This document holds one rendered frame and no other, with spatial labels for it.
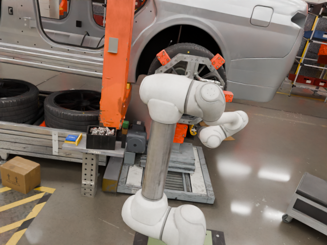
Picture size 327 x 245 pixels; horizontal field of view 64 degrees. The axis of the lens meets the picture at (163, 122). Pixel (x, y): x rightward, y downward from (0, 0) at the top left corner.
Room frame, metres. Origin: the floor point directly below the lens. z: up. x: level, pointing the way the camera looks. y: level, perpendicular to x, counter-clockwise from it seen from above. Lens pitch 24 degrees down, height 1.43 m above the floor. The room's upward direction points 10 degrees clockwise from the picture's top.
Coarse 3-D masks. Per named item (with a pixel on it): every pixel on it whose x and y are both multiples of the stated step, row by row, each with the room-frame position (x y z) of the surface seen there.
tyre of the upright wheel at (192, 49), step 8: (168, 48) 2.15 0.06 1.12; (176, 48) 2.03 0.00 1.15; (184, 48) 2.02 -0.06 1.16; (192, 48) 2.03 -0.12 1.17; (200, 48) 2.05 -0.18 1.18; (200, 56) 2.03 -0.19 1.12; (208, 56) 2.04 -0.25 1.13; (152, 64) 2.05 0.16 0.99; (160, 64) 2.01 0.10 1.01; (152, 72) 2.01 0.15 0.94; (224, 72) 2.05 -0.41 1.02; (224, 80) 2.05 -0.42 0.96; (224, 88) 2.05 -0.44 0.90
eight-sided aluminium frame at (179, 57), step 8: (176, 56) 1.94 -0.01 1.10; (184, 56) 1.94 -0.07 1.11; (192, 56) 1.95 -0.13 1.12; (168, 64) 1.93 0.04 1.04; (208, 64) 1.95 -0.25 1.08; (160, 72) 1.93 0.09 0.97; (216, 72) 1.96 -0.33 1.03; (184, 120) 1.95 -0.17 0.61; (192, 120) 1.95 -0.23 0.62; (200, 120) 1.96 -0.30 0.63
